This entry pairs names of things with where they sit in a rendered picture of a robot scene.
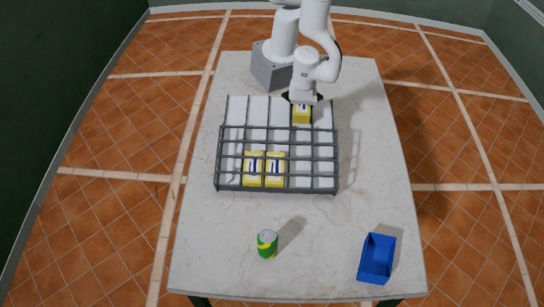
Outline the green and yellow drink can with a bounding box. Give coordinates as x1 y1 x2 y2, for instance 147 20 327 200
257 228 278 259

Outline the yellow butter carton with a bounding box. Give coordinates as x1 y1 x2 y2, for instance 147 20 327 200
242 151 263 187
292 104 310 124
265 152 284 188

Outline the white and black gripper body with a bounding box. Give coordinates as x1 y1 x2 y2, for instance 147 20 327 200
289 79 317 100

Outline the grey metal grid rack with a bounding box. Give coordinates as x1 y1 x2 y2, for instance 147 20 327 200
219 128 333 189

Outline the blue open box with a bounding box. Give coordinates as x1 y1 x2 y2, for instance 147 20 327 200
356 234 396 285

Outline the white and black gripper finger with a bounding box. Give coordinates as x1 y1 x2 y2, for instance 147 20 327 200
310 92 323 110
281 91 293 109

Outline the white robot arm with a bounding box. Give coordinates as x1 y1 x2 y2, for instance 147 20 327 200
262 0 342 106

